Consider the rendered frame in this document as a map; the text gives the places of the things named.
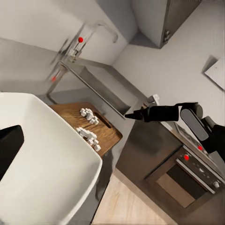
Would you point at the drop in sink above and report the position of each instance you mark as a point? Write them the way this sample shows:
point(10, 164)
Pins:
point(98, 79)

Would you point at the bowl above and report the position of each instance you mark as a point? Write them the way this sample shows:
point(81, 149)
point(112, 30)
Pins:
point(54, 170)

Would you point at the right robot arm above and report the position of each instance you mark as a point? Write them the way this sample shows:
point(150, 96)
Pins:
point(192, 114)

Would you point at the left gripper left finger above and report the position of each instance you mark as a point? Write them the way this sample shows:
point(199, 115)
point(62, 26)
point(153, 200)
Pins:
point(11, 140)

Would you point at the burner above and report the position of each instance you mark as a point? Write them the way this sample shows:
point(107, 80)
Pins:
point(189, 138)

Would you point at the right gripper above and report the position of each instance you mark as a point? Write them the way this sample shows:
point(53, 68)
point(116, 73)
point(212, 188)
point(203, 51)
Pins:
point(155, 113)

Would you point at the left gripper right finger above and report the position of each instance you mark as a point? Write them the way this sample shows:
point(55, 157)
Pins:
point(218, 139)

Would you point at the cutting board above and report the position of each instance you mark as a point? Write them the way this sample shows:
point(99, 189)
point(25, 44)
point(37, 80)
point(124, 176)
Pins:
point(106, 133)

